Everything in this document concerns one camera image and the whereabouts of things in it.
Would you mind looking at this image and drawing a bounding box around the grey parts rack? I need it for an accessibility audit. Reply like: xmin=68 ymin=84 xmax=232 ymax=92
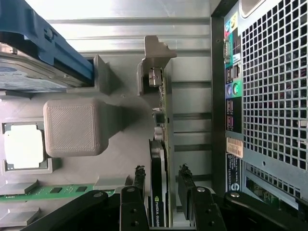
xmin=0 ymin=54 xmax=174 ymax=231

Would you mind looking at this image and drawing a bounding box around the green RAM stick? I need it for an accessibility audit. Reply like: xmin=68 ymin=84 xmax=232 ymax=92
xmin=0 ymin=183 xmax=95 ymax=203

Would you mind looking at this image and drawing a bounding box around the black open PC case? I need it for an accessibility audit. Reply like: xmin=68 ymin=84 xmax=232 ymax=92
xmin=210 ymin=0 xmax=308 ymax=231

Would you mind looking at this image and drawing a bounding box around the silver CPU chip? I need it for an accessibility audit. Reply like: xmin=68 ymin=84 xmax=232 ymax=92
xmin=2 ymin=123 xmax=47 ymax=170

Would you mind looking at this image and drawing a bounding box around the hard disk blue carrier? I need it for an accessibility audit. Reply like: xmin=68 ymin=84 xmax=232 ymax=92
xmin=0 ymin=0 xmax=95 ymax=93

